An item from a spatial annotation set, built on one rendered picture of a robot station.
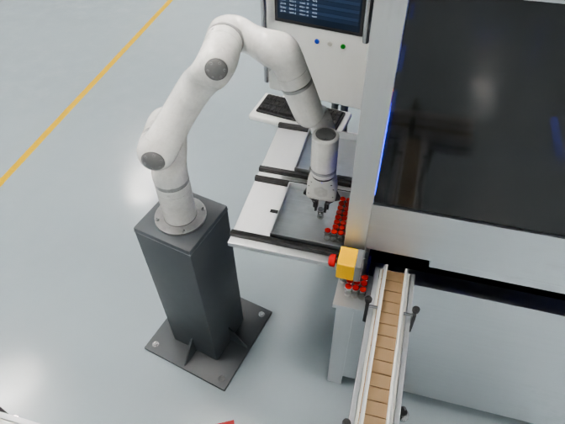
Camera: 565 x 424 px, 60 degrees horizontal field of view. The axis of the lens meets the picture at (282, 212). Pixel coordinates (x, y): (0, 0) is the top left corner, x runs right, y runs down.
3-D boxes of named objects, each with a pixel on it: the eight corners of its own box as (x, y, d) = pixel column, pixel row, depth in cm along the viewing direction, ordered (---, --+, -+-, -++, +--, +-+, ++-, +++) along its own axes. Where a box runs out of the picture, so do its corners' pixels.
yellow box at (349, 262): (361, 263, 152) (364, 249, 147) (358, 283, 148) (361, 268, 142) (338, 259, 154) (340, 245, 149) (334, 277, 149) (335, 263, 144)
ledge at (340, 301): (382, 283, 159) (382, 279, 158) (377, 317, 151) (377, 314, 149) (340, 274, 162) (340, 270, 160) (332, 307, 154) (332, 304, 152)
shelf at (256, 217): (390, 141, 207) (391, 138, 205) (365, 274, 162) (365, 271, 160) (281, 124, 216) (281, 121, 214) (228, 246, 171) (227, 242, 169)
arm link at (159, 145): (173, 149, 163) (162, 183, 152) (139, 131, 158) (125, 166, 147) (253, 36, 131) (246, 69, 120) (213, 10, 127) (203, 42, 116)
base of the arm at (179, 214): (144, 225, 178) (131, 188, 164) (175, 191, 189) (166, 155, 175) (187, 243, 172) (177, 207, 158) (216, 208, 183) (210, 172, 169)
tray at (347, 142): (389, 145, 202) (390, 139, 200) (381, 188, 185) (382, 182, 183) (309, 133, 209) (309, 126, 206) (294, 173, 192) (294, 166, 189)
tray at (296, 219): (378, 204, 180) (379, 197, 178) (367, 258, 163) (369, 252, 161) (289, 188, 187) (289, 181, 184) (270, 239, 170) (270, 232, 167)
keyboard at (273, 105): (345, 113, 229) (345, 109, 228) (335, 131, 221) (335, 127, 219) (267, 96, 240) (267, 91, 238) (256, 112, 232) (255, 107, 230)
